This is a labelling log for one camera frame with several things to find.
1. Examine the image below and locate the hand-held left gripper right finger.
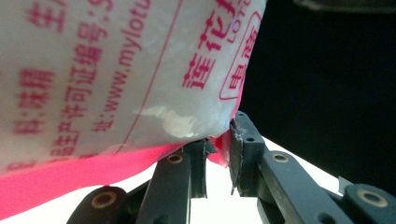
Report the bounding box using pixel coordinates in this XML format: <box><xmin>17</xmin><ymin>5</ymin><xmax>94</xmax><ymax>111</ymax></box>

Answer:
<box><xmin>229</xmin><ymin>110</ymin><xmax>269</xmax><ymax>198</ymax></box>

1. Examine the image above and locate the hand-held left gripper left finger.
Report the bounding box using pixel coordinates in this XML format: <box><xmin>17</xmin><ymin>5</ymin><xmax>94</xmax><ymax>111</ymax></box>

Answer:
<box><xmin>182</xmin><ymin>138</ymin><xmax>218</xmax><ymax>199</ymax></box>

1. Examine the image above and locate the pink and white sugar bag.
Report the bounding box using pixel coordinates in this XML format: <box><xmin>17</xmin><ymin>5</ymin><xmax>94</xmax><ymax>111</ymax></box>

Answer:
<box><xmin>0</xmin><ymin>0</ymin><xmax>268</xmax><ymax>221</ymax></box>

